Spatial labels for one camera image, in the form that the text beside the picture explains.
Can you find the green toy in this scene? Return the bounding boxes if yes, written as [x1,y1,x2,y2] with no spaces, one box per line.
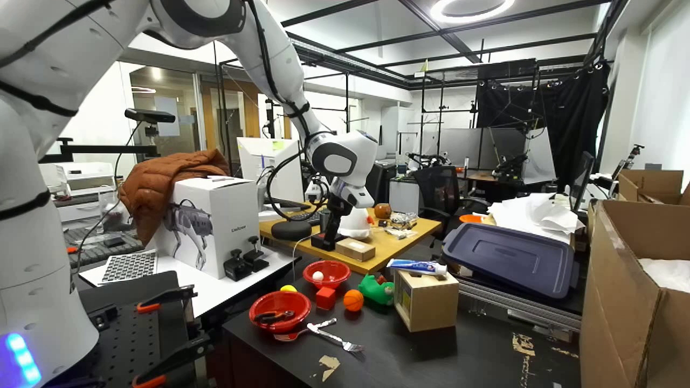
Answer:
[358,274,394,306]

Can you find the orange ball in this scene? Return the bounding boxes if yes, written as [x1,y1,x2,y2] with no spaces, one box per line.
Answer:
[342,288,363,313]

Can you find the red bowl with pliers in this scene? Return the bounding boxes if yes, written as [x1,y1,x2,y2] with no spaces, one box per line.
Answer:
[247,290,310,333]

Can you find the orange handled pliers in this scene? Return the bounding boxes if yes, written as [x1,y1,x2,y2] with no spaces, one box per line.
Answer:
[253,311,294,324]

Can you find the large cardboard box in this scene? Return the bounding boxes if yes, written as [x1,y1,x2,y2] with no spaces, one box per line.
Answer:
[580,171,690,388]

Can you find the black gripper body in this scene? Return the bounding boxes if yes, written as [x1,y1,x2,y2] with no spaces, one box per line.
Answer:
[324,194,351,242]

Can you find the wooden toy box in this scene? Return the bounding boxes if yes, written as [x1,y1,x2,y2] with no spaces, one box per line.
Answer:
[394,271,458,332]

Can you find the white robot dog box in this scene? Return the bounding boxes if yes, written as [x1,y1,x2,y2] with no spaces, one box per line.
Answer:
[153,177,259,278]

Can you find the brown jacket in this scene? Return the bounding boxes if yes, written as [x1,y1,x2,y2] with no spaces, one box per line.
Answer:
[118,149,229,243]

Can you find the black orange clamp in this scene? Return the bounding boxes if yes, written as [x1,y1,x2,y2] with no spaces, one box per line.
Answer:
[135,284,198,315]

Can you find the orange red cube block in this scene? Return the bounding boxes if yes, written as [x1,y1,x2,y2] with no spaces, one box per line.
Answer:
[314,287,335,311]

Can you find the blue plastic bin lid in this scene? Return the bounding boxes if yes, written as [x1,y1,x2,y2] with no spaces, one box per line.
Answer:
[441,223,573,299]

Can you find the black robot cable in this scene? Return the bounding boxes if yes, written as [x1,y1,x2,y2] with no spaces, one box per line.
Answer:
[263,146,326,223]

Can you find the red bowl with ball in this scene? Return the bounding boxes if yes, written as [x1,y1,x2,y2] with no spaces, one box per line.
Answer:
[301,260,351,288]

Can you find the silver spoon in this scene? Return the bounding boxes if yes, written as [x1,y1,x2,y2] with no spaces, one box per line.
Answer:
[273,316,338,343]

